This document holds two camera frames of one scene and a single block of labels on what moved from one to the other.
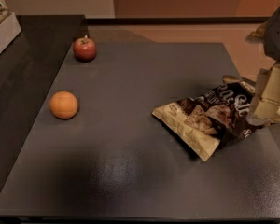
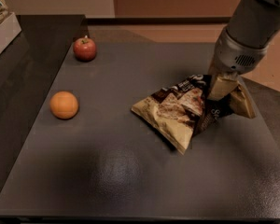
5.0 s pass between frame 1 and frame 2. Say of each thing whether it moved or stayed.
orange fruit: stayed
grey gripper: moved
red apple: stayed
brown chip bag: moved
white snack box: stayed
